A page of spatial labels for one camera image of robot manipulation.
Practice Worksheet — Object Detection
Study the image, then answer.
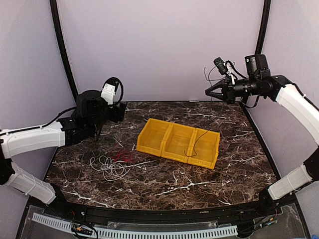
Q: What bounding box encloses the red cable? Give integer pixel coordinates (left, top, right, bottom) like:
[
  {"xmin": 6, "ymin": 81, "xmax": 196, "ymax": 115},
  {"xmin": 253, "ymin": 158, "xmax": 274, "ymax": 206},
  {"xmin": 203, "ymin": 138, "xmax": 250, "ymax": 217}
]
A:
[{"xmin": 109, "ymin": 143, "xmax": 135, "ymax": 164}]

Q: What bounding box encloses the white slotted cable duct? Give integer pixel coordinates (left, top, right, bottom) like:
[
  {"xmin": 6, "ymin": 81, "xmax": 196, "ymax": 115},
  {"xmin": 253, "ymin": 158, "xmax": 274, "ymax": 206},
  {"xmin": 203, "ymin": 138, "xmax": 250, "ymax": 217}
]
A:
[{"xmin": 32, "ymin": 213, "xmax": 238, "ymax": 239}]

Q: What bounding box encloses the white cable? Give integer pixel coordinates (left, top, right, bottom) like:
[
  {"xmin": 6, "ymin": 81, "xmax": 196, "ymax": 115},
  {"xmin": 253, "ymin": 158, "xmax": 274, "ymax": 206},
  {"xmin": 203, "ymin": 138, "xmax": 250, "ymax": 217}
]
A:
[{"xmin": 89, "ymin": 155, "xmax": 132, "ymax": 182}]

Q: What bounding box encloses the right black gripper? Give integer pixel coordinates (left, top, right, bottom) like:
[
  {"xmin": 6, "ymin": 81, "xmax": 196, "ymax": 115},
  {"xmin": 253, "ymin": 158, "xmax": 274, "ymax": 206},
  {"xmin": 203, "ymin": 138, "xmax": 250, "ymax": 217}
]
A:
[{"xmin": 206, "ymin": 75, "xmax": 260, "ymax": 104}]

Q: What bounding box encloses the black front rail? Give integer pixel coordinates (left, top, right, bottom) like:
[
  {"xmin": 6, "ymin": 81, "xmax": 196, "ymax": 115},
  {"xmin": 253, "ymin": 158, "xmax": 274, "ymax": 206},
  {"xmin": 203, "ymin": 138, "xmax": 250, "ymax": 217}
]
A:
[{"xmin": 31, "ymin": 198, "xmax": 282, "ymax": 226}]

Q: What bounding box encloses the yellow bin left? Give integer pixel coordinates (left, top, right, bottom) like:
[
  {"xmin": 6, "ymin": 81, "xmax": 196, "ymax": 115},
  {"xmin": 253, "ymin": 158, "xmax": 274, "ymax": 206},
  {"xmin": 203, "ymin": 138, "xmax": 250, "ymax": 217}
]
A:
[{"xmin": 137, "ymin": 119, "xmax": 172, "ymax": 156}]

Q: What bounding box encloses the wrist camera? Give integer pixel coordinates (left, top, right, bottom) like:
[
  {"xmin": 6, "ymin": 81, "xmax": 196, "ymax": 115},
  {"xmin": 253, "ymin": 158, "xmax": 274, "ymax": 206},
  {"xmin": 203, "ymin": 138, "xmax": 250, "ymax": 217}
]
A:
[
  {"xmin": 101, "ymin": 77, "xmax": 124, "ymax": 107},
  {"xmin": 213, "ymin": 57, "xmax": 237, "ymax": 80}
]

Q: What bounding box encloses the yellow bin right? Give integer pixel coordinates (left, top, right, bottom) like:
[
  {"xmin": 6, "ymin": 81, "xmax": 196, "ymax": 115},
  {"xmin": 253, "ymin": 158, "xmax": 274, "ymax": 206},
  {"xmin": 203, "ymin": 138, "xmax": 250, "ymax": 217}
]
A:
[{"xmin": 187, "ymin": 128, "xmax": 220, "ymax": 169}]

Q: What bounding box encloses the black frame post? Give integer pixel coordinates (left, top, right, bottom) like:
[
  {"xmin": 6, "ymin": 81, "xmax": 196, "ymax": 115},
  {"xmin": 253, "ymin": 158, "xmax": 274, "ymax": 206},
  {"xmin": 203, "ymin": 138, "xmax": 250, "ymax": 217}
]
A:
[
  {"xmin": 49, "ymin": 0, "xmax": 79, "ymax": 102},
  {"xmin": 240, "ymin": 0, "xmax": 272, "ymax": 108}
]

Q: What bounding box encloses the black cable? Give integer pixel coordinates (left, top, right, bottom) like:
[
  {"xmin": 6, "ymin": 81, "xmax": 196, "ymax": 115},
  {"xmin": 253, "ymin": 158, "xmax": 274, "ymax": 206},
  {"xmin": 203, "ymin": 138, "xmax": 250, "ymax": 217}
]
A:
[{"xmin": 183, "ymin": 128, "xmax": 211, "ymax": 158}]

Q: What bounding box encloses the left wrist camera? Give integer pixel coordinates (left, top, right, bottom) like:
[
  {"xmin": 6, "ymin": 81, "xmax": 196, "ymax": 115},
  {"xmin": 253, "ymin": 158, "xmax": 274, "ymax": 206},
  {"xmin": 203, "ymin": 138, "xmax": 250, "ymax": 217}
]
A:
[{"xmin": 101, "ymin": 77, "xmax": 124, "ymax": 107}]

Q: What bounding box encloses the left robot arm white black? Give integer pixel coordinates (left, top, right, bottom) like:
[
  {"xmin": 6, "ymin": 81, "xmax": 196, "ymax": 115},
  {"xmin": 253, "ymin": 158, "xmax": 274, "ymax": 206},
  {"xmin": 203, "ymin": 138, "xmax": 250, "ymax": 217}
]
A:
[{"xmin": 0, "ymin": 90, "xmax": 127, "ymax": 217}]

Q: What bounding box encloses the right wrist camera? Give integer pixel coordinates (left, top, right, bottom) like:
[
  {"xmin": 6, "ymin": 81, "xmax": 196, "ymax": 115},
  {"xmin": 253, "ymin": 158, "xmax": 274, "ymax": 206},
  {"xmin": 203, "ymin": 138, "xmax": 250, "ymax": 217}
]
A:
[{"xmin": 213, "ymin": 57, "xmax": 237, "ymax": 80}]

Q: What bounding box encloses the yellow bin middle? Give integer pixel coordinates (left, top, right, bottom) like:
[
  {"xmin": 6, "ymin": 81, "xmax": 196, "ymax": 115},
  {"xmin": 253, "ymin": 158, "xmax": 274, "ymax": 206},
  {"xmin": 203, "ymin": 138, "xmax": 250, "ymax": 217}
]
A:
[{"xmin": 161, "ymin": 123, "xmax": 195, "ymax": 163}]

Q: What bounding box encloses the right black frame post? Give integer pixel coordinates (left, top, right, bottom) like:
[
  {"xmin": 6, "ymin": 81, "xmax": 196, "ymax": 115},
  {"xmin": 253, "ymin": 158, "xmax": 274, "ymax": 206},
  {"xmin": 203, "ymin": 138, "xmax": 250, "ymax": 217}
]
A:
[{"xmin": 240, "ymin": 0, "xmax": 272, "ymax": 108}]

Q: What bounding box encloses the left black frame post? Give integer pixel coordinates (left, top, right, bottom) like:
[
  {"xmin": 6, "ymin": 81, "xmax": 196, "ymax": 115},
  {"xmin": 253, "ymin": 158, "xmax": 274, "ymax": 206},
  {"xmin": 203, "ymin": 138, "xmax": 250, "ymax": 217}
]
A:
[{"xmin": 49, "ymin": 0, "xmax": 79, "ymax": 102}]

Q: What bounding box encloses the yellow bin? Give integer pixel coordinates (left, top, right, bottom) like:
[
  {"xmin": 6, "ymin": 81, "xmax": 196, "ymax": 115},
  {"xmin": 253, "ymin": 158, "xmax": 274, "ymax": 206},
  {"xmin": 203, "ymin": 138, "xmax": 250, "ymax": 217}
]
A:
[
  {"xmin": 187, "ymin": 128, "xmax": 220, "ymax": 169},
  {"xmin": 161, "ymin": 123, "xmax": 195, "ymax": 163},
  {"xmin": 137, "ymin": 119, "xmax": 172, "ymax": 156}
]

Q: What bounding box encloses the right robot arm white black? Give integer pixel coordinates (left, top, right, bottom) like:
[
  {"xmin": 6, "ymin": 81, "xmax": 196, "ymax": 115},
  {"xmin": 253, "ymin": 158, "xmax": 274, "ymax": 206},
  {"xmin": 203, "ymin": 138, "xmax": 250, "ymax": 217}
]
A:
[{"xmin": 205, "ymin": 54, "xmax": 319, "ymax": 216}]

